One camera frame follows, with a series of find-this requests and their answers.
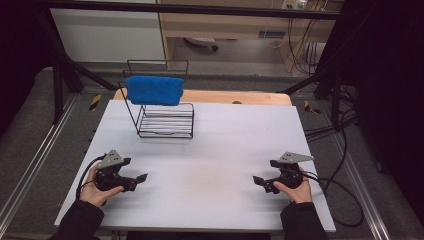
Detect light wooden desk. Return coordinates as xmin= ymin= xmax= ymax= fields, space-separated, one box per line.
xmin=156 ymin=0 xmax=345 ymax=73

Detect right hand-held gripper black cable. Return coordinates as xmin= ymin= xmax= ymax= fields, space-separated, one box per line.
xmin=300 ymin=169 xmax=366 ymax=229

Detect wooden table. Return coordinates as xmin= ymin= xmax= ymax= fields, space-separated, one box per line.
xmin=112 ymin=88 xmax=294 ymax=107

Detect black metal frame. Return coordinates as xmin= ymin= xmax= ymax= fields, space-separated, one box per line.
xmin=33 ymin=0 xmax=361 ymax=126

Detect black curtain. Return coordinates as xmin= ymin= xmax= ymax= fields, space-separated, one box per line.
xmin=342 ymin=0 xmax=424 ymax=218
xmin=0 ymin=0 xmax=58 ymax=134

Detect hanging black cables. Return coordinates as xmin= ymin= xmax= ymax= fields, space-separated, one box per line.
xmin=287 ymin=17 xmax=322 ymax=75

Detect left hand-held gripper black cable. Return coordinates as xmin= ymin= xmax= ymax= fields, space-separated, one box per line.
xmin=75 ymin=154 xmax=108 ymax=202

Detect hand-held gripper black cable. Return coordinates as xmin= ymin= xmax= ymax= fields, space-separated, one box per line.
xmin=300 ymin=169 xmax=366 ymax=229
xmin=75 ymin=154 xmax=108 ymax=202

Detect yellow black floor tape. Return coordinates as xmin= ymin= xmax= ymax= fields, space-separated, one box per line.
xmin=88 ymin=93 xmax=103 ymax=112
xmin=302 ymin=99 xmax=322 ymax=115

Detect white power strip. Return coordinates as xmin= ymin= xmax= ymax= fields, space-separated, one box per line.
xmin=281 ymin=0 xmax=308 ymax=11

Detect white chair base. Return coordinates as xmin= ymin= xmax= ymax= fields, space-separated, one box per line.
xmin=183 ymin=36 xmax=220 ymax=53

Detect person's right hand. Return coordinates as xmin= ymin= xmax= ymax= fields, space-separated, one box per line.
xmin=272 ymin=167 xmax=314 ymax=205

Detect aluminium floor rail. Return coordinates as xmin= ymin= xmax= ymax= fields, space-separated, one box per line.
xmin=0 ymin=94 xmax=80 ymax=228
xmin=332 ymin=132 xmax=392 ymax=240

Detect white cabinet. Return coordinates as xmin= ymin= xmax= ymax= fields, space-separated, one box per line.
xmin=49 ymin=0 xmax=167 ymax=64

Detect black wire rack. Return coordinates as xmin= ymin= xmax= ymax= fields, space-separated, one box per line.
xmin=117 ymin=59 xmax=196 ymax=140

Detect person's left hand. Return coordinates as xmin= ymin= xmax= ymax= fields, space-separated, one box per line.
xmin=78 ymin=164 xmax=125 ymax=208

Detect blue microfibre cloth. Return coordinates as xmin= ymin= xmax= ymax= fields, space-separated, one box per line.
xmin=124 ymin=75 xmax=185 ymax=107

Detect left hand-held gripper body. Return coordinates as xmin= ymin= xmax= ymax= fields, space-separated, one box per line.
xmin=93 ymin=149 xmax=138 ymax=193

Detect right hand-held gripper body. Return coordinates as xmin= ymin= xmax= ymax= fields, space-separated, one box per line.
xmin=263 ymin=151 xmax=315 ymax=195

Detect black floor cables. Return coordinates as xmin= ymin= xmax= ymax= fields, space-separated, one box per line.
xmin=304 ymin=84 xmax=361 ymax=143

